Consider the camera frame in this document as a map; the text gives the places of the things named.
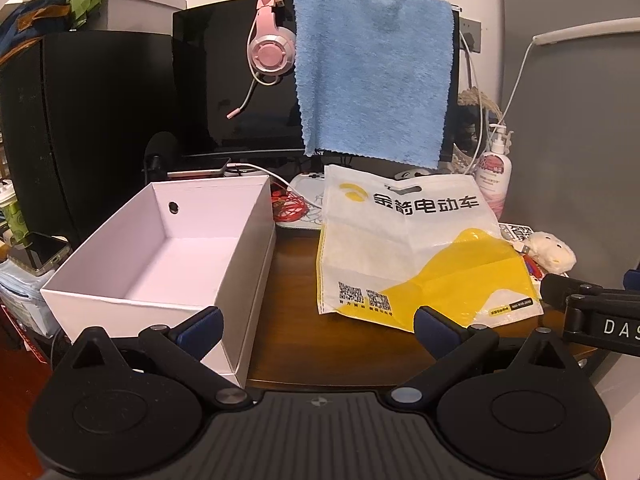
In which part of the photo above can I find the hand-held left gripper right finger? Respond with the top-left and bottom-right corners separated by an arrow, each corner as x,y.
382,305 -> 593,413

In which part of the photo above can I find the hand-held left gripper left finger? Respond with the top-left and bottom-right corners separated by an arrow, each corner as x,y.
52,305 -> 253,413

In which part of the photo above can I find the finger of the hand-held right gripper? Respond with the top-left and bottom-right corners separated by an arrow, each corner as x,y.
540,272 -> 640,347

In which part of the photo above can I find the white cardboard drawer box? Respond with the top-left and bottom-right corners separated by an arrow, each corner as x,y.
40,175 -> 277,388

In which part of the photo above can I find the white and yellow plastic bag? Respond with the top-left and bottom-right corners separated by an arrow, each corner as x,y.
316,164 -> 545,333

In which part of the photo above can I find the white plush toy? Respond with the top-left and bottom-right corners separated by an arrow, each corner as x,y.
522,231 -> 577,275

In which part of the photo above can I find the black and white book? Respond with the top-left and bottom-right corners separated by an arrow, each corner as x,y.
499,220 -> 536,248

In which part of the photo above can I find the white pump lotion bottle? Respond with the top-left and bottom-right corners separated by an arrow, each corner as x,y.
474,122 -> 514,221

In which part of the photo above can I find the pink edged phone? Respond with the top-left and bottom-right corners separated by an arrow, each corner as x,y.
167,157 -> 233,178

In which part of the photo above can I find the black smartphone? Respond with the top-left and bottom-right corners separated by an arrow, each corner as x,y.
7,231 -> 71,276

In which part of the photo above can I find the anime print pad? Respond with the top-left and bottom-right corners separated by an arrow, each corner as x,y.
275,172 -> 328,231

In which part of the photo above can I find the stack of face masks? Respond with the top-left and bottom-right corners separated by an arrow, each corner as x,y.
0,260 -> 61,338

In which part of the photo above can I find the green drink cup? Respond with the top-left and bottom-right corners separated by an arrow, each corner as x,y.
0,182 -> 31,246

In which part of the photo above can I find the black computer monitor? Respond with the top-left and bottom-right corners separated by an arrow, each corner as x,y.
172,0 -> 463,161

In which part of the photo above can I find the blue towel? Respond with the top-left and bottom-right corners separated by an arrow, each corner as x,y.
291,0 -> 455,170

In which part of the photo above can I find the white plastic strip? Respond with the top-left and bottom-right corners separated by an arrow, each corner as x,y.
532,19 -> 640,43

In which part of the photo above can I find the pink headset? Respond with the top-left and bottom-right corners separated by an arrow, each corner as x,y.
227,0 -> 298,121

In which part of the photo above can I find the white storage box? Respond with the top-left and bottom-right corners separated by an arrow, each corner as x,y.
92,0 -> 187,33

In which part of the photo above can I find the blue and orange bag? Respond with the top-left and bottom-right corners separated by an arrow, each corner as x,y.
0,0 -> 71,61

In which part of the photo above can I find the red cable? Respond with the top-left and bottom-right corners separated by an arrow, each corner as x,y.
271,185 -> 313,223

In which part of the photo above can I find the white charging cable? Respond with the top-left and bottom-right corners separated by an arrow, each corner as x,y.
222,161 -> 323,208

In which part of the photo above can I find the wall power outlet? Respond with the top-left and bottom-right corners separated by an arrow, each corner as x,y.
459,17 -> 482,53

